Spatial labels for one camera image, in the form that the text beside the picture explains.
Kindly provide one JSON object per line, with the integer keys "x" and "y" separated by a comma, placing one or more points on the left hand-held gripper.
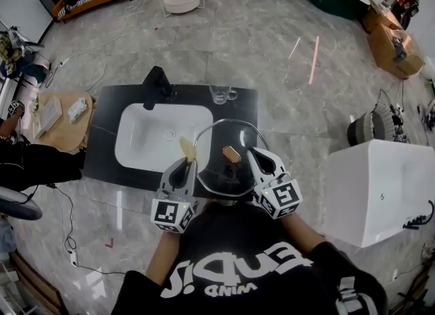
{"x": 166, "y": 212}

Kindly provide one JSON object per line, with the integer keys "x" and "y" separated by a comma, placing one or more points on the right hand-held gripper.
{"x": 283, "y": 196}

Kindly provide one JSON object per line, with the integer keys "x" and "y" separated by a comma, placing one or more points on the yellow sponge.
{"x": 189, "y": 148}

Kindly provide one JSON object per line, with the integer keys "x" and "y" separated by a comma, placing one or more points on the glass pot lid wooden knob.
{"x": 226, "y": 179}

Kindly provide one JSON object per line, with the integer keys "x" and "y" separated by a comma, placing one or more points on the person's left forearm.
{"x": 163, "y": 256}

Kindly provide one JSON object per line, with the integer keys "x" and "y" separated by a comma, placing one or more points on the person's right forearm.
{"x": 302, "y": 233}

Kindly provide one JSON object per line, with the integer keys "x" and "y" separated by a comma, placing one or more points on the white sink basin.
{"x": 149, "y": 150}

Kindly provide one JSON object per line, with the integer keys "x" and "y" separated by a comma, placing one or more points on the black sink vanity unit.
{"x": 105, "y": 157}

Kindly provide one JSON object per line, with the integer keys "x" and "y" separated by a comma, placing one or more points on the clear glass mug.
{"x": 220, "y": 94}

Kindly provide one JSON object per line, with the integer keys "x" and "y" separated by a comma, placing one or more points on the black faucet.
{"x": 157, "y": 80}

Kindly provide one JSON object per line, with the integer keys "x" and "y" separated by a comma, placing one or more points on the person's black printed t-shirt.
{"x": 244, "y": 266}

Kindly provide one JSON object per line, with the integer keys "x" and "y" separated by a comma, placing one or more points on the grey black round stool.
{"x": 365, "y": 130}

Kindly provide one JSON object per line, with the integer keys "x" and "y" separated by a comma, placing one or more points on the white bathtub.
{"x": 374, "y": 191}

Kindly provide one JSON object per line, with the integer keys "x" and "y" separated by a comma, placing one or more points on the pink stick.
{"x": 314, "y": 60}

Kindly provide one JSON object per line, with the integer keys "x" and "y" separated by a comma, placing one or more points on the white stick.
{"x": 294, "y": 48}

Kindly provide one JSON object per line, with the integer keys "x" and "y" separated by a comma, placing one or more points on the wet wipes packet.
{"x": 78, "y": 109}

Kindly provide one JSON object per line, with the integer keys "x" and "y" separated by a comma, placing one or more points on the small wooden side table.
{"x": 64, "y": 133}

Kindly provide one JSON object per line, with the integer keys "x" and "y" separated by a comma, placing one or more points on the white power strip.
{"x": 73, "y": 258}

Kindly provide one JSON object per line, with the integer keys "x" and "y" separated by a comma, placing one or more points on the white flat box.
{"x": 49, "y": 116}

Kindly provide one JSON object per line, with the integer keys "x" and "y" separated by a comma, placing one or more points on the black bath tap fitting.
{"x": 419, "y": 220}

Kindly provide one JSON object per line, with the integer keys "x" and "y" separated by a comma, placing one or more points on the grey chair base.
{"x": 18, "y": 206}

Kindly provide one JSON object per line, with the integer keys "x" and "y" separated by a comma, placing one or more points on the wooden crate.
{"x": 391, "y": 48}

